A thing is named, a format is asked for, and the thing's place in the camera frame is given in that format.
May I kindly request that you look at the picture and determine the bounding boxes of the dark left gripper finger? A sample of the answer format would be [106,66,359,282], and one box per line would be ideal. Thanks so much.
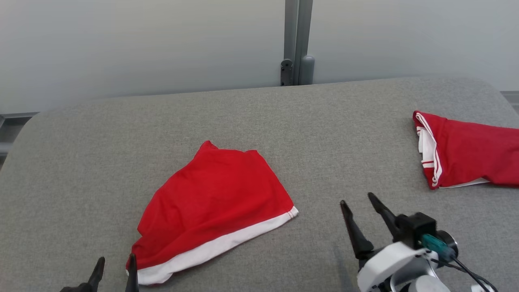
[125,253,139,292]
[60,257,105,292]

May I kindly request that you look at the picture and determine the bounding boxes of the grey metal partition post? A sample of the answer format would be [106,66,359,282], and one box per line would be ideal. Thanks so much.
[283,0,313,86]

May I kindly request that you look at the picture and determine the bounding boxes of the red jersey with white trim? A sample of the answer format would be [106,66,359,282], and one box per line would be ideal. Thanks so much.
[413,110,519,190]

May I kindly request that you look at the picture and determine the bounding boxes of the red shorts with white hem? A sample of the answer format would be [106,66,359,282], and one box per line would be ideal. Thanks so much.
[126,140,299,286]

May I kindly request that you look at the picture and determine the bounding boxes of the grey rounded post foot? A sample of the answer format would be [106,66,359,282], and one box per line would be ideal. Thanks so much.
[299,56,315,86]

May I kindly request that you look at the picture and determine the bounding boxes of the grey fabric padded bench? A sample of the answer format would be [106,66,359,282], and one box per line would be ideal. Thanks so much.
[0,77,519,292]

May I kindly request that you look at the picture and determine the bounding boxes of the dark grey hinge bracket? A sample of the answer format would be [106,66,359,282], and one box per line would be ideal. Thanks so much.
[280,59,294,86]

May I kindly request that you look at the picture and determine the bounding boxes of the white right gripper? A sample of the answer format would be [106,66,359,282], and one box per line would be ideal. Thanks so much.
[340,192,436,292]

